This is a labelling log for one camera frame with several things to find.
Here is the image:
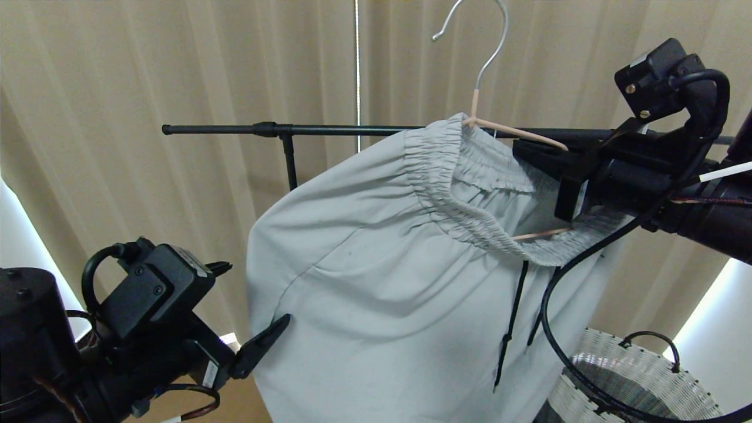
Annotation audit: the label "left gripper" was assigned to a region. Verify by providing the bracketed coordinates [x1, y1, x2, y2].
[100, 261, 292, 413]

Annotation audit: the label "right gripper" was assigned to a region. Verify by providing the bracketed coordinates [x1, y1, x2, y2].
[555, 125, 722, 223]

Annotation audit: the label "pale grey shorts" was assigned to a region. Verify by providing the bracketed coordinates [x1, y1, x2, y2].
[245, 112, 633, 423]

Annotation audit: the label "pink clothes hanger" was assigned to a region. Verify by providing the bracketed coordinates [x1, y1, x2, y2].
[431, 0, 575, 242]

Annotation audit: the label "black clothes rack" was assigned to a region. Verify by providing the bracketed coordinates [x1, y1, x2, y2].
[162, 122, 736, 192]

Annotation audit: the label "white laundry basket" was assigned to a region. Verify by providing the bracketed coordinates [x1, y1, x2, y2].
[545, 327, 724, 423]

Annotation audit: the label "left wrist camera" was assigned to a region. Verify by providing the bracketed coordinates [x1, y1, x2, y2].
[99, 237, 216, 341]

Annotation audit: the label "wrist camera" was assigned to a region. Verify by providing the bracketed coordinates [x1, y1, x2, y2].
[613, 38, 707, 136]
[99, 237, 216, 341]

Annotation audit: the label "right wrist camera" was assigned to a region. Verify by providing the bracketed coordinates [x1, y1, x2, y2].
[613, 38, 707, 136]

